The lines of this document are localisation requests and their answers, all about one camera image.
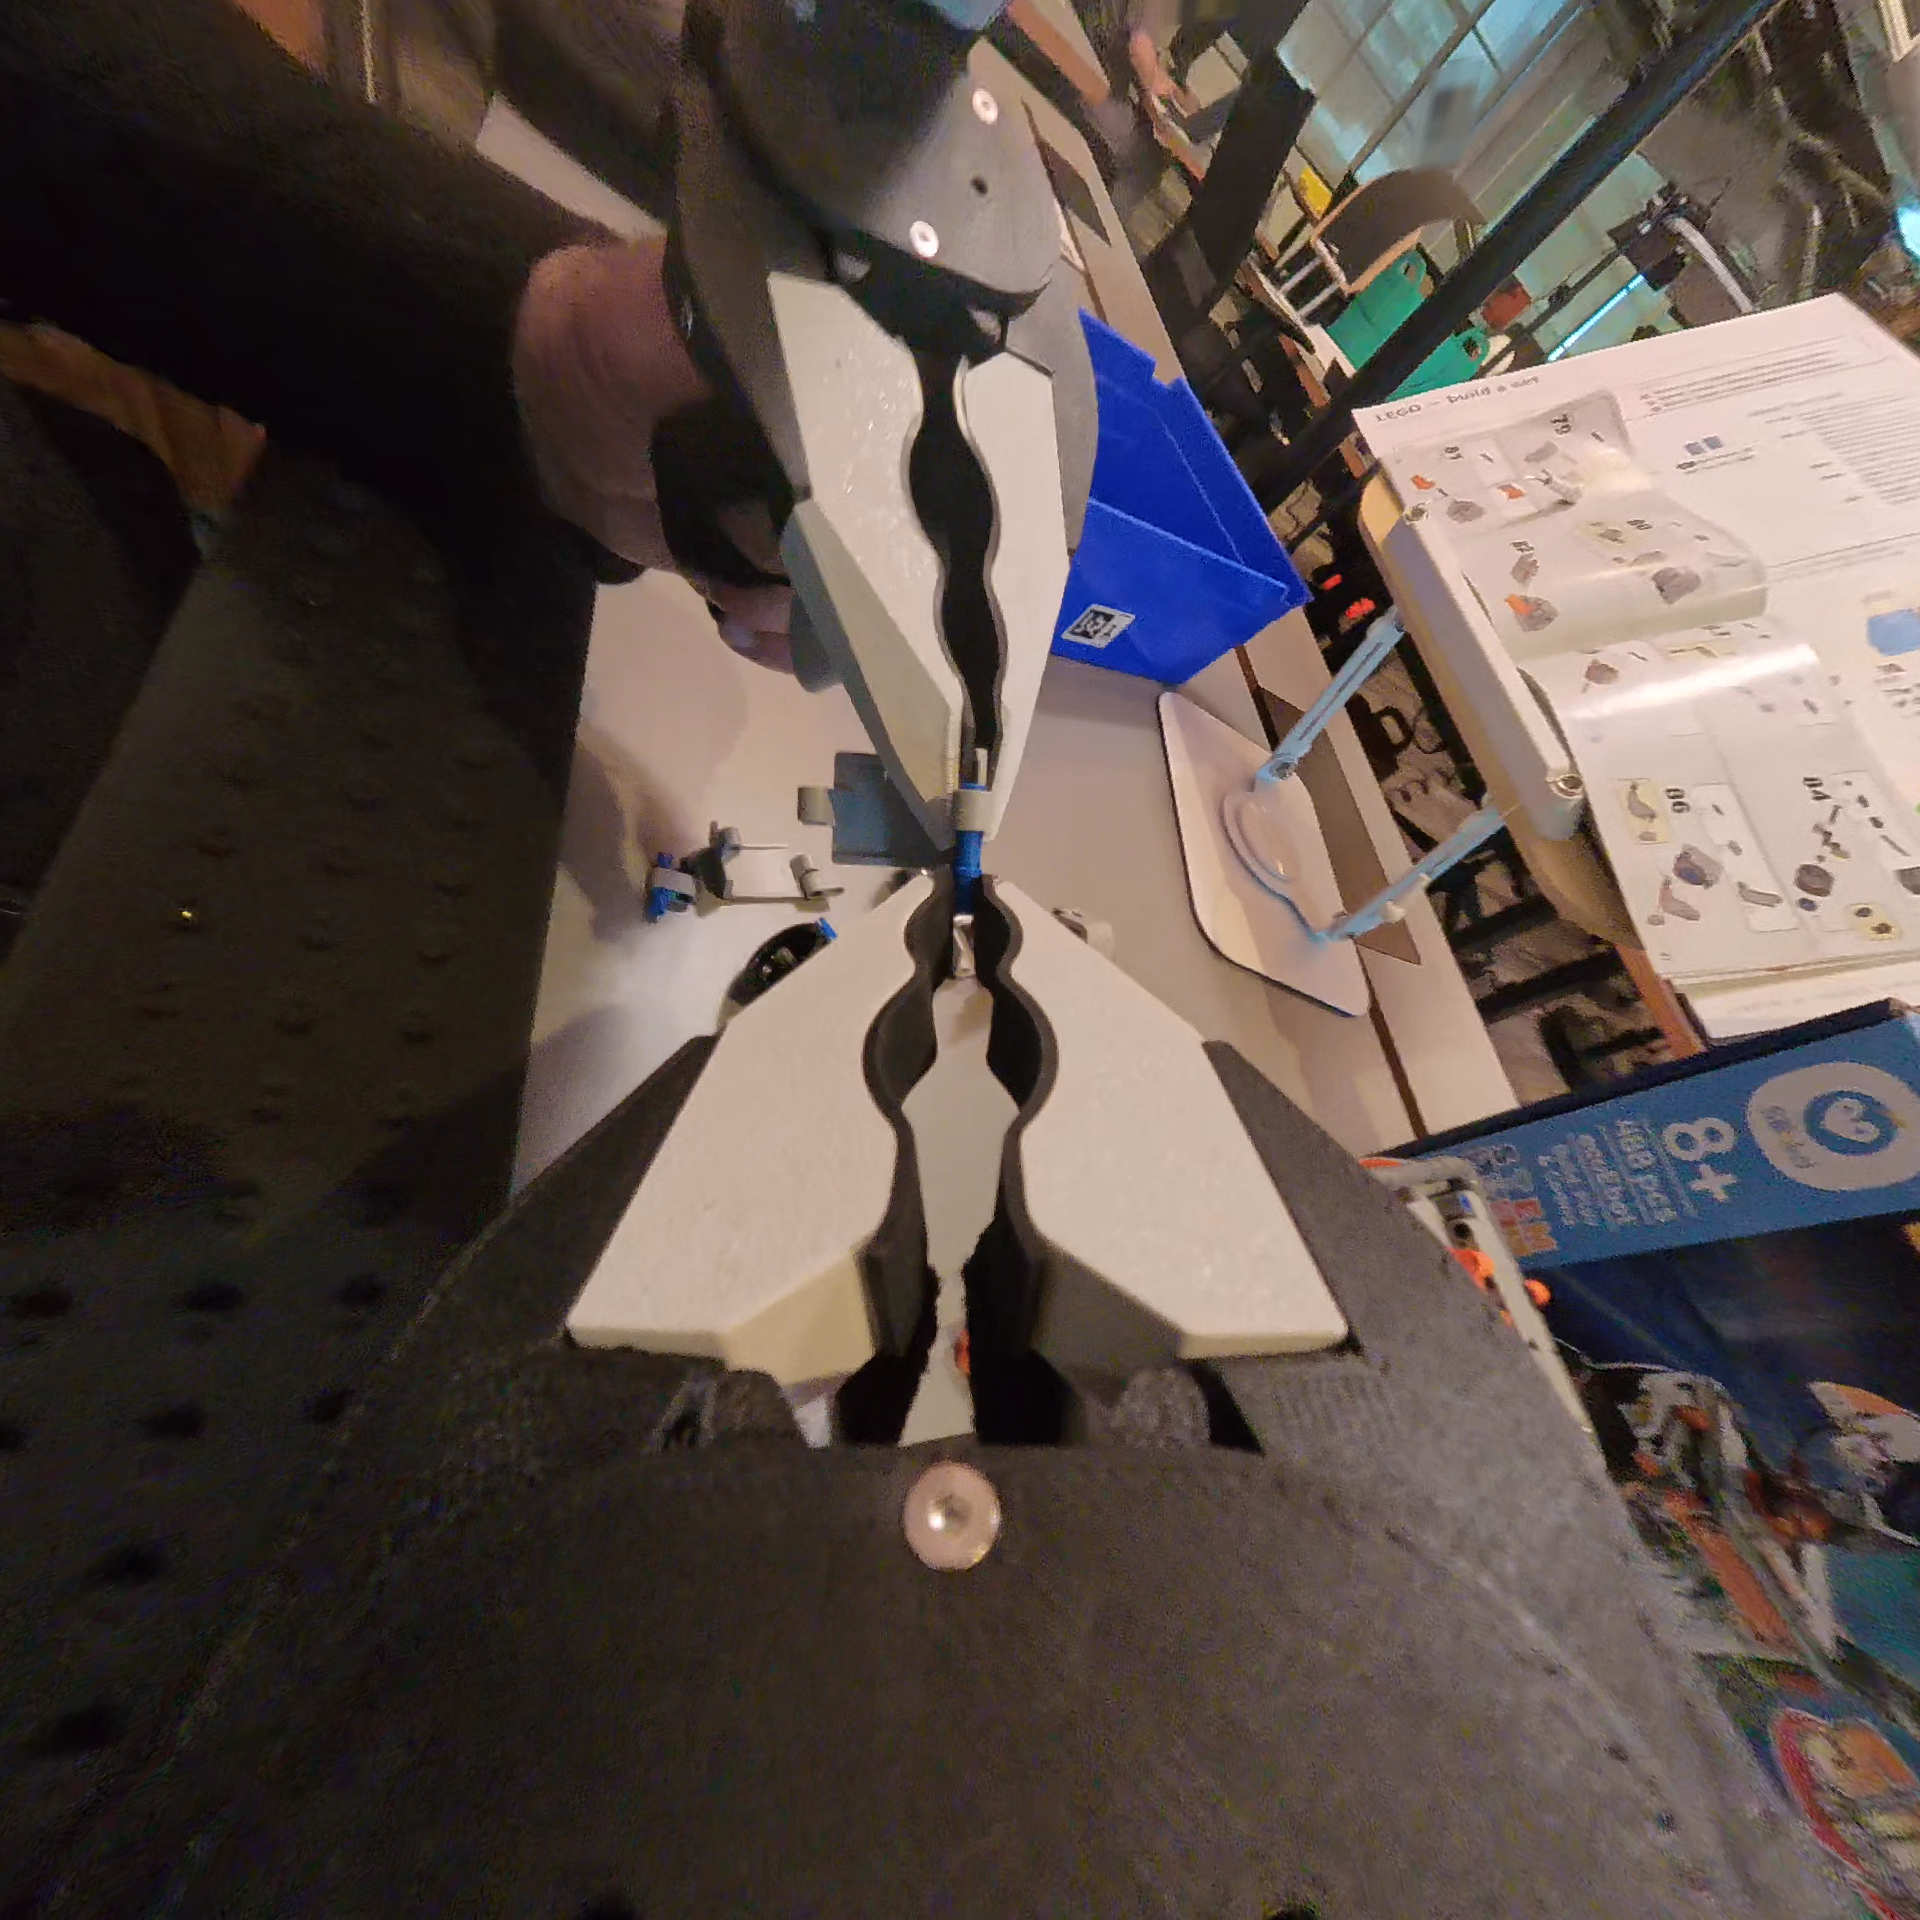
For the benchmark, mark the blue plastic bin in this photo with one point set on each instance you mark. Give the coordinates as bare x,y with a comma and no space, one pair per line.
1154,555

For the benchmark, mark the black pole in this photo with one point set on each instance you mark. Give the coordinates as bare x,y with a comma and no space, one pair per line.
1500,255

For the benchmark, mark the black wheel brick assembly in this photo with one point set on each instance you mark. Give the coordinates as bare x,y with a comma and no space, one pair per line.
772,975

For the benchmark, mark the grey curved panel brick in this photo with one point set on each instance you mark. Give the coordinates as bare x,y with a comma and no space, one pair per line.
735,870

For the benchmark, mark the person's left hand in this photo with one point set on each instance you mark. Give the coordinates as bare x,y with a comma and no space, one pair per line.
600,375

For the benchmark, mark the white instruction booklet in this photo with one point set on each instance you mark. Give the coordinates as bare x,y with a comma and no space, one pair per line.
1724,601

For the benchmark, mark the blue pin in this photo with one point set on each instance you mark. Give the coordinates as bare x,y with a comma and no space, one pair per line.
965,870

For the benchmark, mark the white booklet stand plate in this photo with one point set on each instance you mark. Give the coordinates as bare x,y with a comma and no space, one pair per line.
1471,645

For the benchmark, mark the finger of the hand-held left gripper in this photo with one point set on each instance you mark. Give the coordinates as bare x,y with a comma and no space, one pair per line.
854,480
1029,494

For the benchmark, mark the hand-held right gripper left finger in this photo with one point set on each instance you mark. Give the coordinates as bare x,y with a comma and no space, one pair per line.
735,1185

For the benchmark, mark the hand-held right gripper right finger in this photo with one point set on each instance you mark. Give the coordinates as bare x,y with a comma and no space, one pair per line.
1171,1185

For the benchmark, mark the blue robot kit box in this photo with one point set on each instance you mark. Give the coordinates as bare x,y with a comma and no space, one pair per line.
1724,1200

